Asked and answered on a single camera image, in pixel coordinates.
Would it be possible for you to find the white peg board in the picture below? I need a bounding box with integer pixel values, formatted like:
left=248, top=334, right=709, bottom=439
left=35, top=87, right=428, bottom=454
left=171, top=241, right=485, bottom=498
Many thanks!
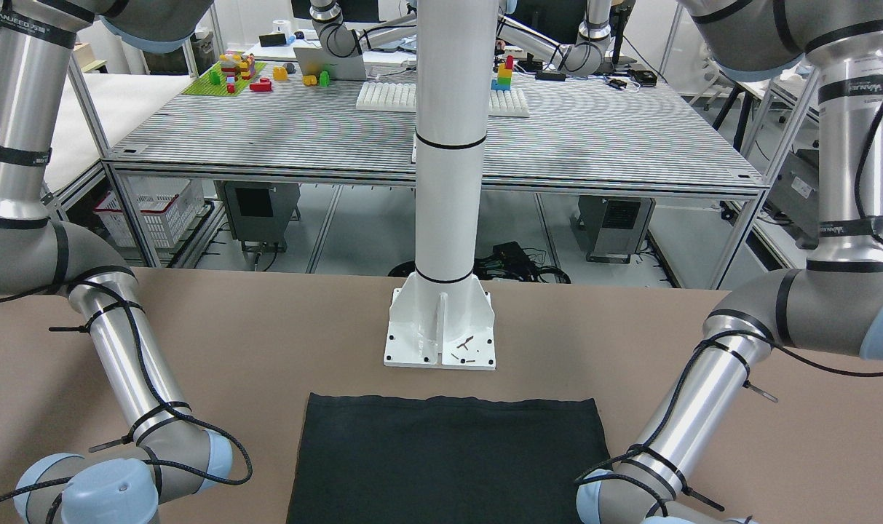
left=355, top=81, right=531, bottom=117

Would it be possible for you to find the white plastic basket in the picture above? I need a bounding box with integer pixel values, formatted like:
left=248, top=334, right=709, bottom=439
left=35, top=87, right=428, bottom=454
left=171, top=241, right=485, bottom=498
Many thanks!
left=94, top=177, right=204, bottom=248

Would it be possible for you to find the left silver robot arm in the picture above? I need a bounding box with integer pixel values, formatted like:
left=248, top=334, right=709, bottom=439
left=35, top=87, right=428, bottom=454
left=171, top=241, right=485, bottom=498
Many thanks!
left=575, top=1, right=883, bottom=523

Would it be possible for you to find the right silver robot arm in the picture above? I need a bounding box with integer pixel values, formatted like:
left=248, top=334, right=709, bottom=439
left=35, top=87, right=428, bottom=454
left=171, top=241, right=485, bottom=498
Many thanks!
left=0, top=1, right=232, bottom=523

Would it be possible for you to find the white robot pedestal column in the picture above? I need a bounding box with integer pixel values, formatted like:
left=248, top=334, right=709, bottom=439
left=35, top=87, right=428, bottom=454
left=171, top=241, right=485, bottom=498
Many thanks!
left=382, top=1, right=499, bottom=370

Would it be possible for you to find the black printed t-shirt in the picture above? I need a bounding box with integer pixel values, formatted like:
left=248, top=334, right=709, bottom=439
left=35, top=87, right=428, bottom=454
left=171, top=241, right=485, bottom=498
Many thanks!
left=287, top=394, right=609, bottom=523

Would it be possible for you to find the green lego base plate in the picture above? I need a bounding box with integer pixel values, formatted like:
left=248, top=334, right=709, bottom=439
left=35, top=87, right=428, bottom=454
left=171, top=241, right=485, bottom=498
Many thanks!
left=181, top=62, right=267, bottom=97

